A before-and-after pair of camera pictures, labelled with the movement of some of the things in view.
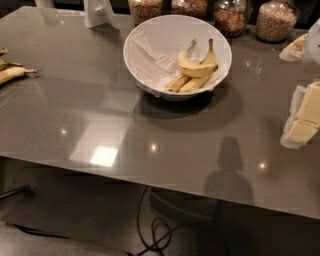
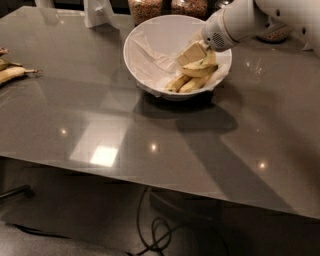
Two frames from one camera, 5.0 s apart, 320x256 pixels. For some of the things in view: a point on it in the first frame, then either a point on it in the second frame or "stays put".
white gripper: x=312 y=53 -> x=215 y=34
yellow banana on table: x=13 y=72 stays put
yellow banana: x=190 y=68 stays put
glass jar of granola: x=193 y=8 stays put
